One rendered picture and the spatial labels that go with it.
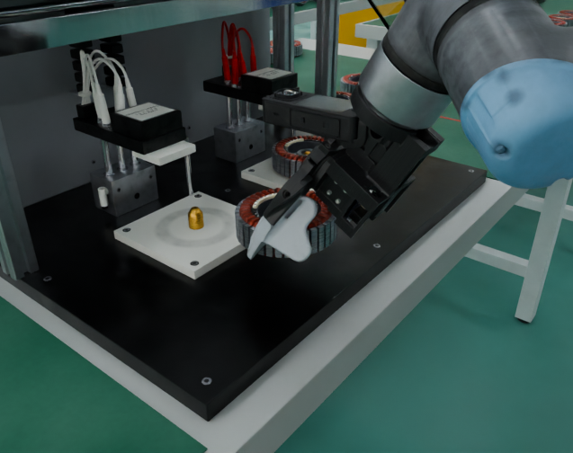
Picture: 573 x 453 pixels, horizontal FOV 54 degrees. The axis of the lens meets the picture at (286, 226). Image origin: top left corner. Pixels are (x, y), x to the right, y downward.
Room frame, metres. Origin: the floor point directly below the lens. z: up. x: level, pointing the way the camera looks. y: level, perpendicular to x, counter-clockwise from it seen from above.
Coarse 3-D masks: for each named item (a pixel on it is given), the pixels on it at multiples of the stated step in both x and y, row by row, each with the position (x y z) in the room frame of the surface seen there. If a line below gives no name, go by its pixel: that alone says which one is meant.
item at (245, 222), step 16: (256, 192) 0.58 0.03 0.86; (272, 192) 0.58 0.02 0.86; (240, 208) 0.54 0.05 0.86; (256, 208) 0.55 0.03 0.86; (320, 208) 0.54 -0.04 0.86; (240, 224) 0.51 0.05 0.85; (256, 224) 0.50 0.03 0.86; (320, 224) 0.51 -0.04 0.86; (240, 240) 0.52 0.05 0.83; (320, 240) 0.50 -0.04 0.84; (272, 256) 0.49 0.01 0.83
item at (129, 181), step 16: (128, 160) 0.76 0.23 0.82; (96, 176) 0.70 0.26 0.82; (112, 176) 0.70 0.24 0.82; (128, 176) 0.71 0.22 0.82; (144, 176) 0.73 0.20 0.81; (96, 192) 0.71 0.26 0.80; (112, 192) 0.68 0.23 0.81; (128, 192) 0.70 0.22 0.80; (144, 192) 0.72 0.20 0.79; (112, 208) 0.69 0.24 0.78; (128, 208) 0.70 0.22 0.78
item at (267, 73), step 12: (252, 72) 0.88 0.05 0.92; (264, 72) 0.88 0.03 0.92; (276, 72) 0.88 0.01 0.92; (288, 72) 0.88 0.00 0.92; (204, 84) 0.92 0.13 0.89; (216, 84) 0.90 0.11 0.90; (228, 84) 0.89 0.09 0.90; (240, 84) 0.89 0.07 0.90; (252, 84) 0.85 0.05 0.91; (264, 84) 0.84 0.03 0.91; (276, 84) 0.84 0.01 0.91; (288, 84) 0.86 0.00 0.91; (228, 96) 0.88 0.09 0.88; (240, 96) 0.87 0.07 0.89; (252, 96) 0.85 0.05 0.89; (264, 96) 0.84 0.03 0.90; (228, 108) 0.90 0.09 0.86; (240, 108) 0.91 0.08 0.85; (228, 120) 0.90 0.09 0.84; (240, 120) 0.91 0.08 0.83
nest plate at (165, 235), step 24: (168, 216) 0.67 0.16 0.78; (216, 216) 0.67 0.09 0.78; (120, 240) 0.62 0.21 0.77; (144, 240) 0.60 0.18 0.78; (168, 240) 0.60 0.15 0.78; (192, 240) 0.60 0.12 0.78; (216, 240) 0.60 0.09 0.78; (168, 264) 0.56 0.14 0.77; (192, 264) 0.55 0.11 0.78; (216, 264) 0.56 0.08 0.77
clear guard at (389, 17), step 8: (368, 0) 0.73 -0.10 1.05; (376, 0) 0.73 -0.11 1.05; (384, 0) 0.74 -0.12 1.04; (392, 0) 0.76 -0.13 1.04; (400, 0) 0.77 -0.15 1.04; (376, 8) 0.72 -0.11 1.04; (384, 8) 0.73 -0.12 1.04; (392, 8) 0.74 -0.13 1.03; (400, 8) 0.75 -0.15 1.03; (384, 16) 0.72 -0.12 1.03; (392, 16) 0.73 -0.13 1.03; (384, 24) 0.71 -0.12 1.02
